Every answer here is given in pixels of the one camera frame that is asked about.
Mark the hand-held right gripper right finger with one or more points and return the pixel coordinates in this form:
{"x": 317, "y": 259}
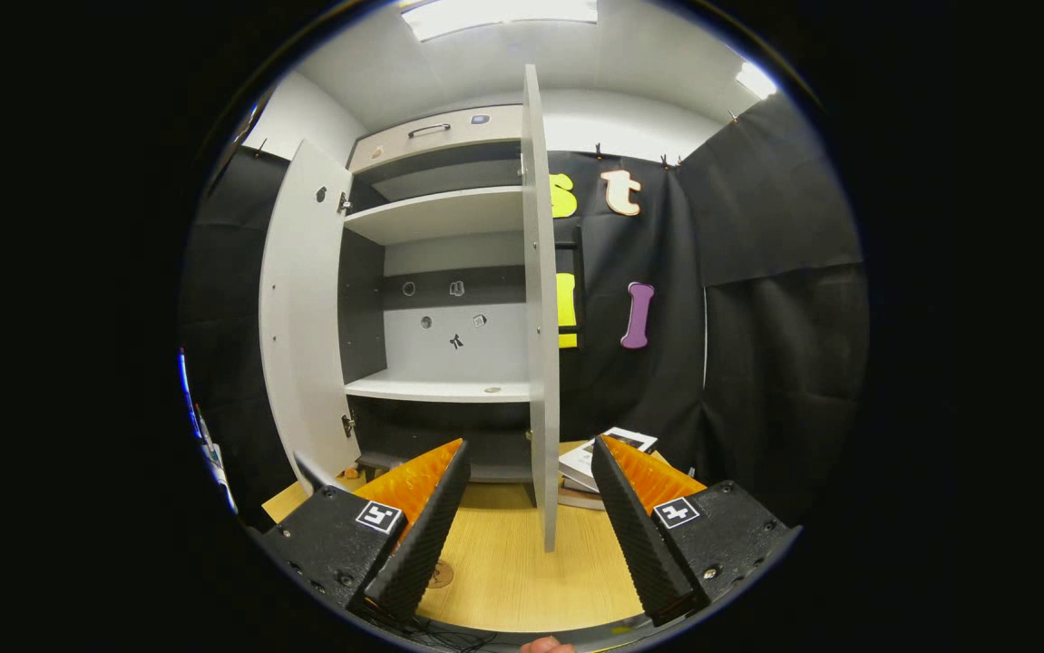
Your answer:
{"x": 635, "y": 526}

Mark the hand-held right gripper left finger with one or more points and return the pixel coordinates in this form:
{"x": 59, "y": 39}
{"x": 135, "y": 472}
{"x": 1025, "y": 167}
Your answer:
{"x": 431, "y": 517}

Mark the white cabinet door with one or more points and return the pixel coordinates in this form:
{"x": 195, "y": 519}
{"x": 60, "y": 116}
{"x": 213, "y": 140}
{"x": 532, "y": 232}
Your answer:
{"x": 304, "y": 317}
{"x": 541, "y": 317}

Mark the white and grey cabinet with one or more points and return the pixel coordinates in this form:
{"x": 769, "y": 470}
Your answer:
{"x": 458, "y": 213}

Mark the white blue-edged object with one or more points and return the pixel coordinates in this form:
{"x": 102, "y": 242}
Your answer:
{"x": 213, "y": 453}

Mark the black backdrop cloth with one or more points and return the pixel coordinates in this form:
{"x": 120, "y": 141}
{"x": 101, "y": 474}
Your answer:
{"x": 757, "y": 317}

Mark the large ceiling light panel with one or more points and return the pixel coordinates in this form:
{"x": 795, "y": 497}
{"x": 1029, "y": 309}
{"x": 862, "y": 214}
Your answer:
{"x": 503, "y": 16}

